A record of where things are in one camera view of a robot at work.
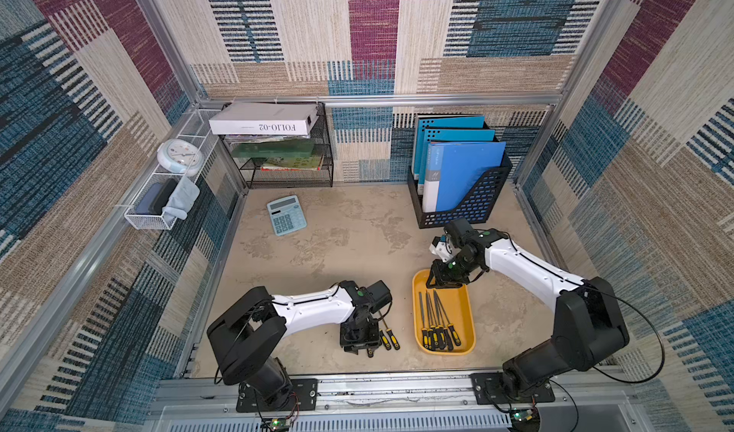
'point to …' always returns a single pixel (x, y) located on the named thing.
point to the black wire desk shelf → (285, 162)
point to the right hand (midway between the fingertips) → (430, 282)
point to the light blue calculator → (287, 215)
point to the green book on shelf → (273, 148)
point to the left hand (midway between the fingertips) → (373, 350)
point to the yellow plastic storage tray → (457, 306)
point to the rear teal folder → (443, 122)
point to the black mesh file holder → (474, 204)
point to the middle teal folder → (448, 135)
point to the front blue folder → (450, 168)
